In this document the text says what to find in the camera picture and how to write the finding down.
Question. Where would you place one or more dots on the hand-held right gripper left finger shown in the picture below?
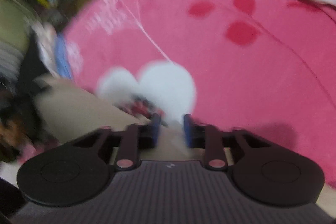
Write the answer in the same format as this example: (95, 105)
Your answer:
(156, 132)

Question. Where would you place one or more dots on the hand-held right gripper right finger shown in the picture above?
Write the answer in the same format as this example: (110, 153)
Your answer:
(187, 132)

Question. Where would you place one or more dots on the cream zip jacket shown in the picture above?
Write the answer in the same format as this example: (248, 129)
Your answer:
(78, 106)

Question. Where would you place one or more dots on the pink floral blanket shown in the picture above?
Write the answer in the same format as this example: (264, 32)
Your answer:
(236, 77)

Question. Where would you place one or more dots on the blue cloth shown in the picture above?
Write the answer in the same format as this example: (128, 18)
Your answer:
(63, 56)

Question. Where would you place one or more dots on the black fabric bin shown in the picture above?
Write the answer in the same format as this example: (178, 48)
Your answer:
(30, 61)

